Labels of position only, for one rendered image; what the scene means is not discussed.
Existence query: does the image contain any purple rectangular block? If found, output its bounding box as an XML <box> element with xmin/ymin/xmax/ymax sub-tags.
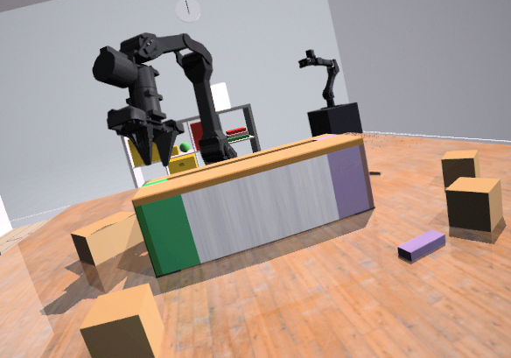
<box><xmin>397</xmin><ymin>229</ymin><xmax>445</xmax><ymax>262</ymax></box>

